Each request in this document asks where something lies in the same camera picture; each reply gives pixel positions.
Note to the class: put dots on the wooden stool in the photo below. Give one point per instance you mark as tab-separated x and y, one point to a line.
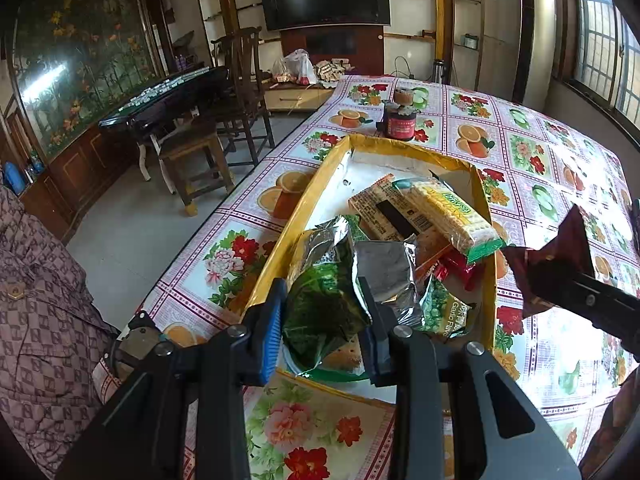
196	165

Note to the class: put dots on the yellow taped foam box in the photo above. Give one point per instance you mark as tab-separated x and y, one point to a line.
354	165

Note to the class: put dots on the floral fruit tablecloth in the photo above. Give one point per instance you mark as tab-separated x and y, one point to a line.
423	283

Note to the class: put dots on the green yellow wafer pack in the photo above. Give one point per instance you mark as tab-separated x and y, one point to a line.
467	231

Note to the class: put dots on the red label jar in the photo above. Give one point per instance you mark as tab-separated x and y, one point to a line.
399	116

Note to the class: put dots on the red white snack packet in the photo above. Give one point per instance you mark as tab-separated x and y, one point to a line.
453	269

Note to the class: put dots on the white standing air conditioner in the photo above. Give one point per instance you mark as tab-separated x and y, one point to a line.
535	53

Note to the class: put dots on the silver foil snack bag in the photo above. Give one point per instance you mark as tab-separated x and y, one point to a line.
389	267

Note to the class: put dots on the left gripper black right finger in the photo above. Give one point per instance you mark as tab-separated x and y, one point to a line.
498	433

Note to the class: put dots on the floral painted glass cabinet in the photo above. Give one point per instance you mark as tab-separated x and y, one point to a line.
74	60

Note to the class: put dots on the green yellow snack bag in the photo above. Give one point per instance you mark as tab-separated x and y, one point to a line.
444	315

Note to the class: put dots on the dark red candy wrapper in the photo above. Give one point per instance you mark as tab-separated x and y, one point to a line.
546	276

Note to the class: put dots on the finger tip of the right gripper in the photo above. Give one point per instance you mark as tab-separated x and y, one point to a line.
606	307

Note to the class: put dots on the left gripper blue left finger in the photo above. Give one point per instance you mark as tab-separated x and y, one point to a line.
243	355

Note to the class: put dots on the dark wooden chair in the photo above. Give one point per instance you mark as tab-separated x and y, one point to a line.
241	112

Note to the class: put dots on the large barred window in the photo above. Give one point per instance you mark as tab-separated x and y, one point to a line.
600	59

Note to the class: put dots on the woman in brown jacket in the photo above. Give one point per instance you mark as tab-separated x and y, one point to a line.
52	337

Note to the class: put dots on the white plastic bag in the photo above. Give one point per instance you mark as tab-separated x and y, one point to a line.
295	67

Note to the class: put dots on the large silver foil bag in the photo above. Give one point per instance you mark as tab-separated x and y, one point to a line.
320	244

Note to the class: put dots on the small green snack packet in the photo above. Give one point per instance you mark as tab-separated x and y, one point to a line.
325	310

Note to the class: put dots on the beige biscuit pack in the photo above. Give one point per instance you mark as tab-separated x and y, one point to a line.
388	215

